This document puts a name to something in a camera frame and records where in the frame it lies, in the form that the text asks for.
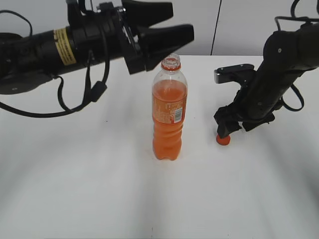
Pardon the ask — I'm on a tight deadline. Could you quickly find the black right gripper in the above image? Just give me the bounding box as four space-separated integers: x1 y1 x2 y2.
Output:
214 90 275 138

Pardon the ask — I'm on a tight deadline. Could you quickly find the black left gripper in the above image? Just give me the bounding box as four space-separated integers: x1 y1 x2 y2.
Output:
66 0 194 74

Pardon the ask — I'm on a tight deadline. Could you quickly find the orange bottle cap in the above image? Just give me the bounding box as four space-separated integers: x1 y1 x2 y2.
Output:
216 135 231 146

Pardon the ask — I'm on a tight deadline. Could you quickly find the orange soda plastic bottle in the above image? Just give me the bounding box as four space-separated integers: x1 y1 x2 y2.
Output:
152 54 188 160

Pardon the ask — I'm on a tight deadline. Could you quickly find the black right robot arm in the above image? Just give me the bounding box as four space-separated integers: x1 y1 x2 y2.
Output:
214 22 319 138

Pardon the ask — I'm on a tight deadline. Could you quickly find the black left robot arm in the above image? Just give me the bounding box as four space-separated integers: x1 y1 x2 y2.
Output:
0 0 194 95

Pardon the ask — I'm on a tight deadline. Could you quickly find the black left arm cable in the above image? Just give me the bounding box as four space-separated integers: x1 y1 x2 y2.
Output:
0 0 112 118

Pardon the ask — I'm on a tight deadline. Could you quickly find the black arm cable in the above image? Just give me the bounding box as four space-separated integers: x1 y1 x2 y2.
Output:
0 0 112 118
274 0 319 112

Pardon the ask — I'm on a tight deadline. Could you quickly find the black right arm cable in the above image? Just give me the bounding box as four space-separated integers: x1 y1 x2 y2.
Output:
274 0 319 112

